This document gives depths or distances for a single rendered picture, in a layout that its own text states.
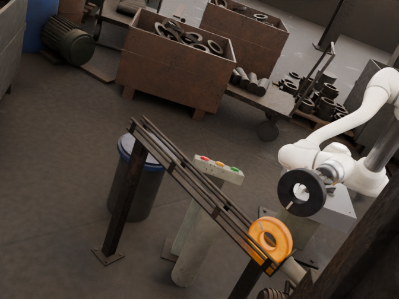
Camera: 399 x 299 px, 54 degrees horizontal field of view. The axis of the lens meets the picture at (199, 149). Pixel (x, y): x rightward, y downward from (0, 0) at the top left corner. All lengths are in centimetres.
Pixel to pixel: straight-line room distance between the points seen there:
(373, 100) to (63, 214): 160
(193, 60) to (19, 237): 198
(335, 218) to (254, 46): 303
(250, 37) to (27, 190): 335
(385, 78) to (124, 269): 149
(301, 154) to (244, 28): 341
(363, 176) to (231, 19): 302
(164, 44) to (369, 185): 191
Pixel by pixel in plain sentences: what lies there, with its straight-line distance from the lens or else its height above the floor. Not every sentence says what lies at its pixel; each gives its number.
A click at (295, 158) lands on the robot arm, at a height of 87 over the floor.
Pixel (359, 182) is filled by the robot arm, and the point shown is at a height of 62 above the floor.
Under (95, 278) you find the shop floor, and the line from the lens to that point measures 196.
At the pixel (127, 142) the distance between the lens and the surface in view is 208.
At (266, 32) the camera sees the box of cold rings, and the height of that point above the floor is 65.
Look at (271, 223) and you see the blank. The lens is 133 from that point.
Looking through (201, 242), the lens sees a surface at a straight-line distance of 182.
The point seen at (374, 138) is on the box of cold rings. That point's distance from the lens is 448.
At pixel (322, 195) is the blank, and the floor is 95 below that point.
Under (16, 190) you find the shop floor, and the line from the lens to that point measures 231.
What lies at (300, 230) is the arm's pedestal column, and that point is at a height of 16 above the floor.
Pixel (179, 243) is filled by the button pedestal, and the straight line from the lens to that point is 210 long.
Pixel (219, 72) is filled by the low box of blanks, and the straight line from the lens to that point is 337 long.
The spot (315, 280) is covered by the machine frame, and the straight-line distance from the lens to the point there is 106.
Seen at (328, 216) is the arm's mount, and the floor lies 41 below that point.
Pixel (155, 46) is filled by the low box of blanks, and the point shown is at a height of 53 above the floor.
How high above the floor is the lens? 151
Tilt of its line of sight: 29 degrees down
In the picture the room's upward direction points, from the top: 22 degrees clockwise
